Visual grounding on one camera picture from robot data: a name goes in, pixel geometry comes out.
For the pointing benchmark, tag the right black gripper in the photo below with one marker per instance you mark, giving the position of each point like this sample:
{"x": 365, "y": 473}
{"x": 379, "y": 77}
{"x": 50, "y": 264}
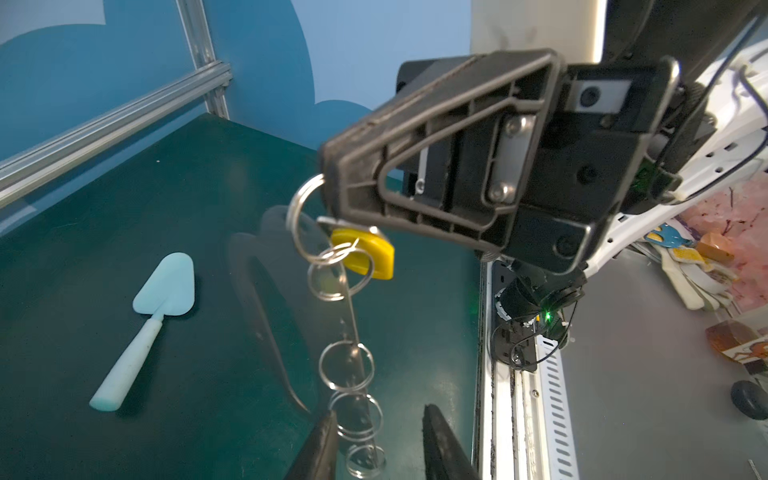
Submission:
{"x": 512, "y": 152}

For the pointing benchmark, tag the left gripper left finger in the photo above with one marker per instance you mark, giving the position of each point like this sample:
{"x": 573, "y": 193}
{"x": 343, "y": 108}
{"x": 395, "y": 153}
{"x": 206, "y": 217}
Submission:
{"x": 317, "y": 458}

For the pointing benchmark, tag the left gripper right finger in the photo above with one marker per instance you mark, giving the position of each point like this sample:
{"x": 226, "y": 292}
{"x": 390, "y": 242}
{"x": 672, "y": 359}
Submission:
{"x": 443, "y": 456}

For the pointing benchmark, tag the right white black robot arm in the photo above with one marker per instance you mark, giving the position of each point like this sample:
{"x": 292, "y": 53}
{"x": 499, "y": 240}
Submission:
{"x": 705, "y": 37}

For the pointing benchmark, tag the light blue toy shovel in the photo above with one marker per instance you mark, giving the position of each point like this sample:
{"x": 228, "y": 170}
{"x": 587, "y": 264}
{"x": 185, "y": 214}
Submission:
{"x": 168, "y": 292}

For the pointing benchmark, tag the colourful clutter on floor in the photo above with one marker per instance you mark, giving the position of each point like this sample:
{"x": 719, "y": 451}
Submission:
{"x": 715, "y": 255}

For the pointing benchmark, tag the black caster wheel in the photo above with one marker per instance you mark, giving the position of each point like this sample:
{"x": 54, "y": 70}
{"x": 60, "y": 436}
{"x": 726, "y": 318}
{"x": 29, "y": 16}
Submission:
{"x": 750, "y": 399}

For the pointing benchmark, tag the aluminium front rail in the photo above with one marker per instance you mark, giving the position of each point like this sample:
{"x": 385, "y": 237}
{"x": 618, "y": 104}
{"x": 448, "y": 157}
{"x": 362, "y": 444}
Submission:
{"x": 523, "y": 428}

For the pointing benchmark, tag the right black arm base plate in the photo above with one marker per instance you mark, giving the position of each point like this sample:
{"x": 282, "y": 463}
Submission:
{"x": 516, "y": 342}

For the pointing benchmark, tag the right aluminium frame post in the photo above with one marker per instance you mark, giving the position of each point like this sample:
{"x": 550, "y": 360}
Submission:
{"x": 200, "y": 43}

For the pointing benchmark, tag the aluminium rear frame bar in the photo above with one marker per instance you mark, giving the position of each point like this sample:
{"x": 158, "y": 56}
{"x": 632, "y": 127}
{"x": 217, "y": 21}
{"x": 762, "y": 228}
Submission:
{"x": 43, "y": 163}

